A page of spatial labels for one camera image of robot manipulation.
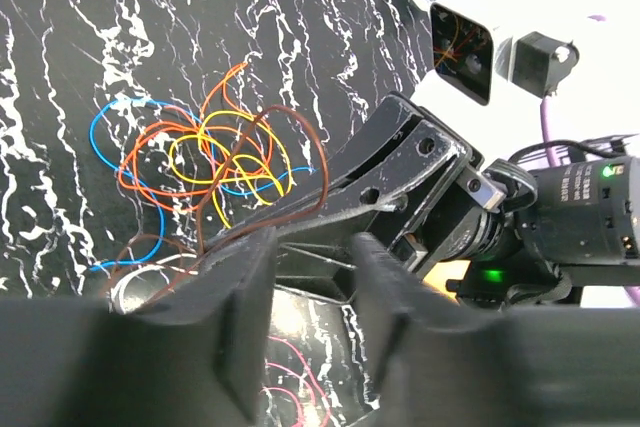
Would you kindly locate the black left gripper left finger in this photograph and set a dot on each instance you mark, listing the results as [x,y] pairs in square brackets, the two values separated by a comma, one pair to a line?
[192,358]

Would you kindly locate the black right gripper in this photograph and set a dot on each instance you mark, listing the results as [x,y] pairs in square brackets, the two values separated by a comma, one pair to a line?
[407,178]

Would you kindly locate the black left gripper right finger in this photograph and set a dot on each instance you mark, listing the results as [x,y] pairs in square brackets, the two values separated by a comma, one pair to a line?
[435,363]

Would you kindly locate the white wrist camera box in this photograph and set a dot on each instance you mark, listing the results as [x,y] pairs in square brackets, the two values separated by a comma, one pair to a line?
[483,48]

